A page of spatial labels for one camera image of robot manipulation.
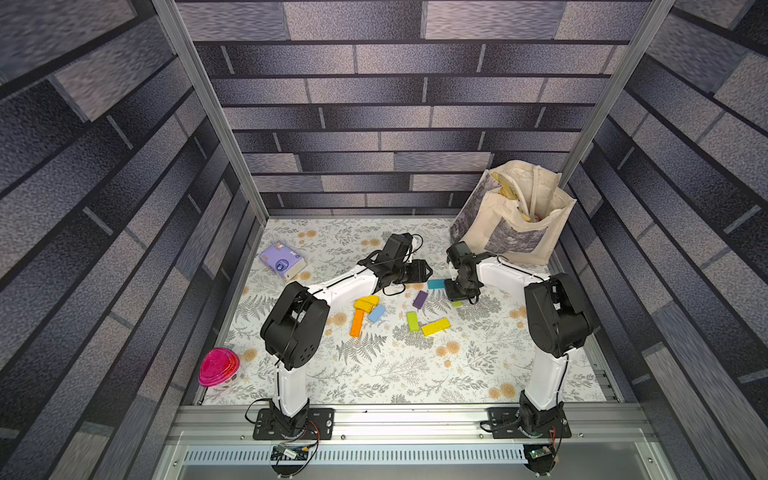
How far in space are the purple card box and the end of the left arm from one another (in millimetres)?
402

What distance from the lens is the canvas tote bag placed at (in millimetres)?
877

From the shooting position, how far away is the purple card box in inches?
39.3

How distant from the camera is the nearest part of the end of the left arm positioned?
70cm
